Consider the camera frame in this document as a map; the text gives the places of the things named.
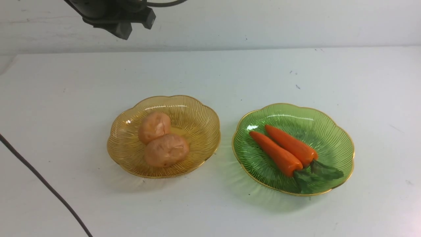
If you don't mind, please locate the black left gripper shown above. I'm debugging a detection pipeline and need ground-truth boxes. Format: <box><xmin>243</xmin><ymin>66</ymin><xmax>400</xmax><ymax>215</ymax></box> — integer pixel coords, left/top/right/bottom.
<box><xmin>65</xmin><ymin>0</ymin><xmax>156</xmax><ymax>40</ymax></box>

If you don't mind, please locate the toy potato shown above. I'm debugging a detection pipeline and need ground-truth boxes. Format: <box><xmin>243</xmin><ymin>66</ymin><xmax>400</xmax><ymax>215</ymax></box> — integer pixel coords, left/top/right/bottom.
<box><xmin>143</xmin><ymin>133</ymin><xmax>189</xmax><ymax>168</ymax></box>
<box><xmin>138</xmin><ymin>111</ymin><xmax>171</xmax><ymax>145</ymax></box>

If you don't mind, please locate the toy carrot with leaf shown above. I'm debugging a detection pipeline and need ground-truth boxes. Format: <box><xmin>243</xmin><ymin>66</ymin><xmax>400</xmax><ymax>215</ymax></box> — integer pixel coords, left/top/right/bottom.
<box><xmin>249</xmin><ymin>131</ymin><xmax>315</xmax><ymax>195</ymax></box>
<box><xmin>265</xmin><ymin>124</ymin><xmax>343</xmax><ymax>180</ymax></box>

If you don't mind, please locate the amber glass flower plate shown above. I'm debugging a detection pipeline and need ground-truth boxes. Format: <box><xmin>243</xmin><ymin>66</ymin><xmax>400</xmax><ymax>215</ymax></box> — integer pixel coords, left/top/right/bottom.
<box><xmin>107</xmin><ymin>95</ymin><xmax>221</xmax><ymax>179</ymax></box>

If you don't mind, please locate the green glass flower plate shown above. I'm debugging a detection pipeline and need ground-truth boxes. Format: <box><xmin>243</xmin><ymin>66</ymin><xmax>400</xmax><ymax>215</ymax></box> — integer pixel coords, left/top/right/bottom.
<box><xmin>232</xmin><ymin>103</ymin><xmax>355</xmax><ymax>196</ymax></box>

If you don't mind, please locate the black cable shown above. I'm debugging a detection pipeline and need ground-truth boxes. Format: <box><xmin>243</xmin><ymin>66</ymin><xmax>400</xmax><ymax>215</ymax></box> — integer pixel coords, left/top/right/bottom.
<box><xmin>0</xmin><ymin>133</ymin><xmax>94</xmax><ymax>237</ymax></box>

